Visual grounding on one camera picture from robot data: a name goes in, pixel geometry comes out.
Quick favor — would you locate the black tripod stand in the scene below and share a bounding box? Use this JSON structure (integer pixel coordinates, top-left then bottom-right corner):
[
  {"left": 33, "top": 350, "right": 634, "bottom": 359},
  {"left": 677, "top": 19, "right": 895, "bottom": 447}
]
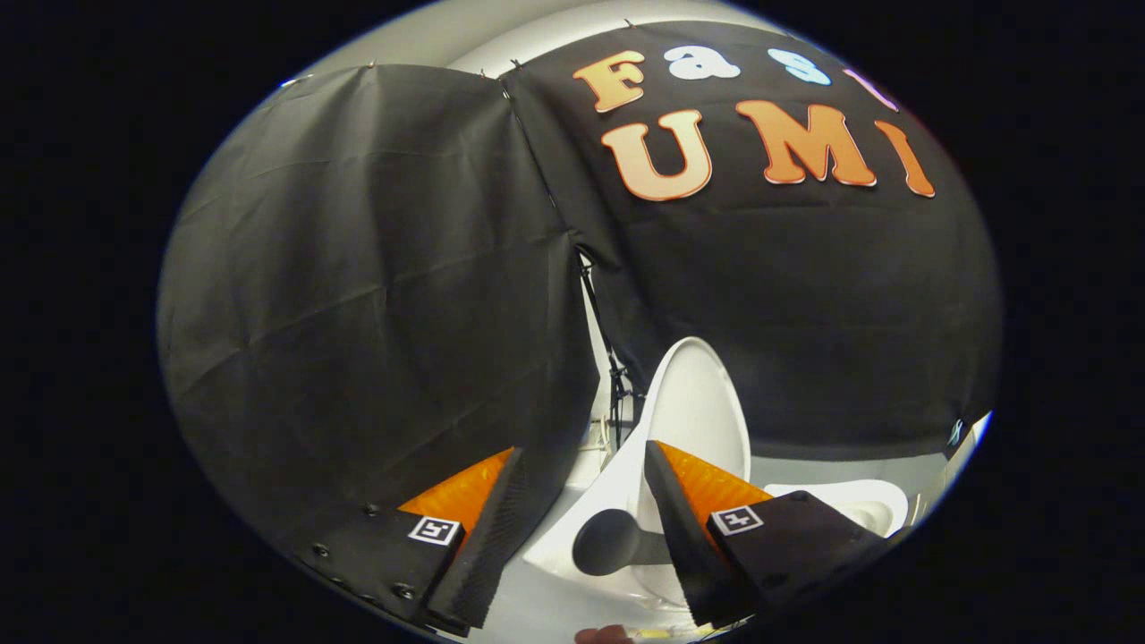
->
[{"left": 577, "top": 253, "right": 647, "bottom": 450}]

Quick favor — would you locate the white toilet bowl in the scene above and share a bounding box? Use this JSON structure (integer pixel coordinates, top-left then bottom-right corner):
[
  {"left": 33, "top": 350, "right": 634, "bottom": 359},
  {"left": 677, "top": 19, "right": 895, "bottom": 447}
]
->
[{"left": 483, "top": 428, "right": 717, "bottom": 644}]

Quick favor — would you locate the black backdrop cloth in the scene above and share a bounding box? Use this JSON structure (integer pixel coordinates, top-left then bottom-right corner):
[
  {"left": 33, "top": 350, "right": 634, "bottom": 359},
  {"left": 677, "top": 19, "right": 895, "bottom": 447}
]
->
[{"left": 157, "top": 20, "right": 1003, "bottom": 555}]

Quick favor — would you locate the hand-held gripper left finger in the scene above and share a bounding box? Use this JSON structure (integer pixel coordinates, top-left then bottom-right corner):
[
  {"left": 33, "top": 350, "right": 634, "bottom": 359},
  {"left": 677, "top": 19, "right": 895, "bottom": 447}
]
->
[{"left": 300, "top": 447, "right": 530, "bottom": 638}]

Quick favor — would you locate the white toilet lid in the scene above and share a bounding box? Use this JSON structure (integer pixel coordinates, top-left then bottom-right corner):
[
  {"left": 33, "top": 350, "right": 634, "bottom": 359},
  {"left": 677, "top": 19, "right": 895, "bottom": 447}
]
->
[{"left": 637, "top": 337, "right": 752, "bottom": 488}]

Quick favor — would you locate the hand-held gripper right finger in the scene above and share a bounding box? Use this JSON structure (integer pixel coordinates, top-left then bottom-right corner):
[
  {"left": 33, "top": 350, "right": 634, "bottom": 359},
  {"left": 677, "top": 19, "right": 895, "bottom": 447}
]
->
[{"left": 645, "top": 440, "right": 892, "bottom": 630}]

